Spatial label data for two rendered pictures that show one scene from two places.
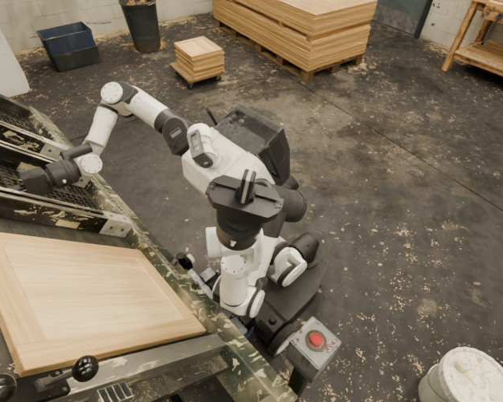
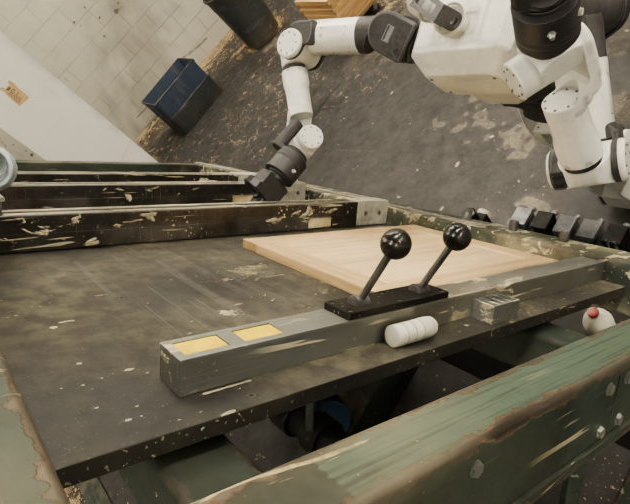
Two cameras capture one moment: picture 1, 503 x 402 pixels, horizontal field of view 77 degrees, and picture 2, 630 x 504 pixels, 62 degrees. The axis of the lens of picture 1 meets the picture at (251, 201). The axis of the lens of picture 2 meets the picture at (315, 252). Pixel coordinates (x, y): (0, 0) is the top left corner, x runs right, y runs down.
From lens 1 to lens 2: 37 cm
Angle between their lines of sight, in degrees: 22
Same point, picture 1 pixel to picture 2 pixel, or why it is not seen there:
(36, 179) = (267, 181)
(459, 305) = not seen: outside the picture
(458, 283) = not seen: outside the picture
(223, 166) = (475, 20)
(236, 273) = (573, 105)
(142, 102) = (328, 29)
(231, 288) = (574, 137)
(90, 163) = (309, 136)
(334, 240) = not seen: outside the picture
